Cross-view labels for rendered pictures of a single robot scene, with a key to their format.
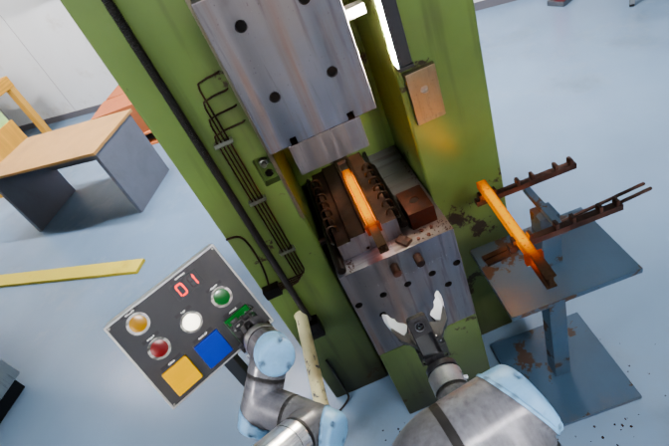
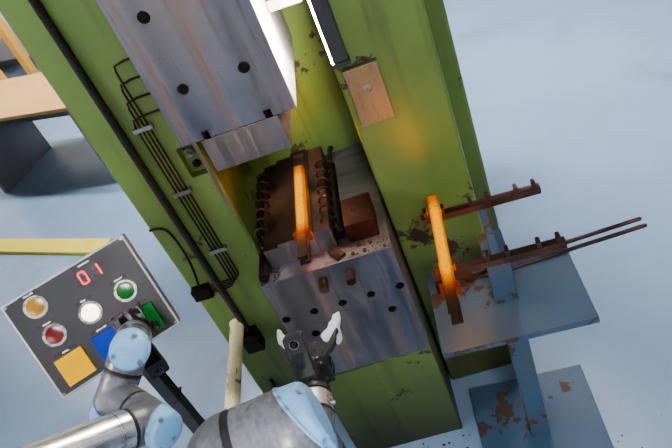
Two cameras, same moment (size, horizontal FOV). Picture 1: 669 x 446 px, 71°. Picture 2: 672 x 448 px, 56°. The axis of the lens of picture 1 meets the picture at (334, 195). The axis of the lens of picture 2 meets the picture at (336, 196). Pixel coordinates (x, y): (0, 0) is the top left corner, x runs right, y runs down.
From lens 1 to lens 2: 0.49 m
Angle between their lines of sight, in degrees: 7
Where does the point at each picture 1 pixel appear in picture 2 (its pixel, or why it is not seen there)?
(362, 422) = not seen: outside the picture
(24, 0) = not seen: outside the picture
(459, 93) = (412, 94)
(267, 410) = (112, 401)
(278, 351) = (130, 347)
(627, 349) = (626, 416)
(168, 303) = (68, 290)
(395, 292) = (328, 310)
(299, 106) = (209, 99)
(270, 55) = (175, 47)
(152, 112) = (68, 91)
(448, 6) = (391, 0)
